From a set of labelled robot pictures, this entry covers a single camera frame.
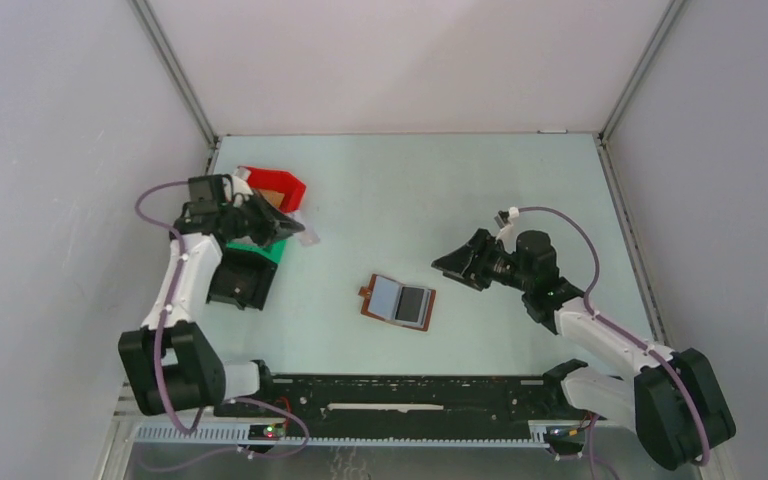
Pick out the red plastic bin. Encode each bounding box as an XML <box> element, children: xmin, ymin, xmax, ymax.
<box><xmin>237</xmin><ymin>166</ymin><xmax>307</xmax><ymax>213</ymax></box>

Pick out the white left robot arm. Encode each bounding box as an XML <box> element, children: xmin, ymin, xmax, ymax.
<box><xmin>117</xmin><ymin>174</ymin><xmax>306</xmax><ymax>417</ymax></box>

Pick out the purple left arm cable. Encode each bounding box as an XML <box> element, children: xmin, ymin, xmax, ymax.
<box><xmin>134</xmin><ymin>180</ymin><xmax>312</xmax><ymax>474</ymax></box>

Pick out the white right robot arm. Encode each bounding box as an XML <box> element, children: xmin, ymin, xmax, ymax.
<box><xmin>431</xmin><ymin>207</ymin><xmax>736</xmax><ymax>470</ymax></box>

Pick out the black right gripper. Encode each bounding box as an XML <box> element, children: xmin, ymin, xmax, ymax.
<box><xmin>432</xmin><ymin>227</ymin><xmax>533</xmax><ymax>293</ymax></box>

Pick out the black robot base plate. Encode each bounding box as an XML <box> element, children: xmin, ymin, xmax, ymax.
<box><xmin>256</xmin><ymin>373</ymin><xmax>590</xmax><ymax>442</ymax></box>

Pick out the green plastic bin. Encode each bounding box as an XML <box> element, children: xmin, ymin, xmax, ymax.
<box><xmin>226</xmin><ymin>240</ymin><xmax>287</xmax><ymax>265</ymax></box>

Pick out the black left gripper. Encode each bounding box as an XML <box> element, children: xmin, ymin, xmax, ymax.
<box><xmin>220</xmin><ymin>189</ymin><xmax>304</xmax><ymax>249</ymax></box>

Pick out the orange card in red bin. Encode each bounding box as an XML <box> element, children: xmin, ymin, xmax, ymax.
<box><xmin>257</xmin><ymin>189</ymin><xmax>285</xmax><ymax>211</ymax></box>

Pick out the brown leather card holder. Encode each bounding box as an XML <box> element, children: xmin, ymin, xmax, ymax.
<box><xmin>358</xmin><ymin>274</ymin><xmax>437</xmax><ymax>332</ymax></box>

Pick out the black plastic bin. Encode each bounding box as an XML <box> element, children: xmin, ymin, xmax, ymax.
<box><xmin>207</xmin><ymin>249</ymin><xmax>278</xmax><ymax>311</ymax></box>

